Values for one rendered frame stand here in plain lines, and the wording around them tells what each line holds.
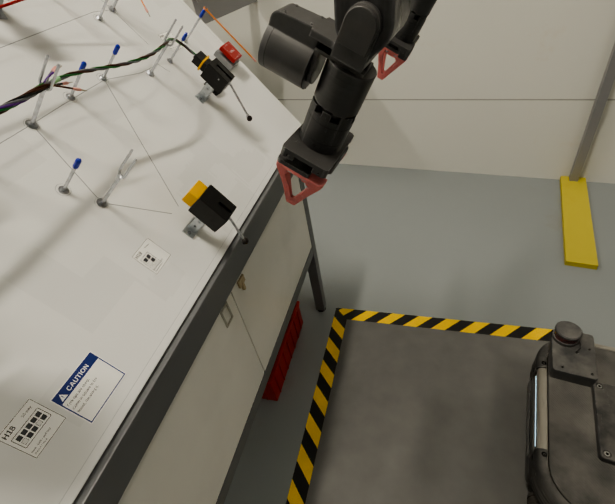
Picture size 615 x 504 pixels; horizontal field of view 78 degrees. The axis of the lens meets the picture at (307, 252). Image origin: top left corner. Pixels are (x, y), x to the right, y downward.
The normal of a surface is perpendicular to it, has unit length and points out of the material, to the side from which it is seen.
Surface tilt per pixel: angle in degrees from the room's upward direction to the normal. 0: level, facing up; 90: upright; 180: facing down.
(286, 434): 0
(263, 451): 0
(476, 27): 90
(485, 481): 0
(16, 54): 52
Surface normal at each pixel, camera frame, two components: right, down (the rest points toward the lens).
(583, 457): -0.15, -0.74
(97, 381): 0.66, -0.41
